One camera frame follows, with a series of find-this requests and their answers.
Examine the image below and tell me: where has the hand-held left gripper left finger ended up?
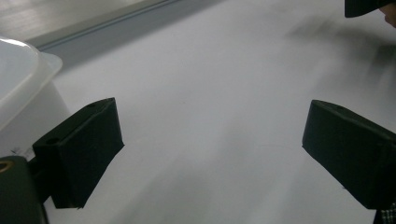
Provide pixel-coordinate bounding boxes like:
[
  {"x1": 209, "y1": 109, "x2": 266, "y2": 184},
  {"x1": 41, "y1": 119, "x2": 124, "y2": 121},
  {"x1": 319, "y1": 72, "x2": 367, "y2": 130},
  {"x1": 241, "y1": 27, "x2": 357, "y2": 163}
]
[{"x1": 32, "y1": 97, "x2": 125, "y2": 210}]

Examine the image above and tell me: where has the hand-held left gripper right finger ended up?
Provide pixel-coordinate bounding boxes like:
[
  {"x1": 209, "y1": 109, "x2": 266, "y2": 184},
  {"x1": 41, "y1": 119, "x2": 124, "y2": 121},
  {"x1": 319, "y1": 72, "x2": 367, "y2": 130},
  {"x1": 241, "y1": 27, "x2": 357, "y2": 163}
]
[{"x1": 301, "y1": 99, "x2": 396, "y2": 211}]

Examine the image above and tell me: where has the translucent white plastic container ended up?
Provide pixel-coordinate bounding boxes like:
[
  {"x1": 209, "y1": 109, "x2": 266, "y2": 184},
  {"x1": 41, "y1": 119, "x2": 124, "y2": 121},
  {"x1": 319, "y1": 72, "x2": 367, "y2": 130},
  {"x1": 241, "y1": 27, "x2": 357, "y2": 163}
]
[{"x1": 0, "y1": 36, "x2": 71, "y2": 159}]

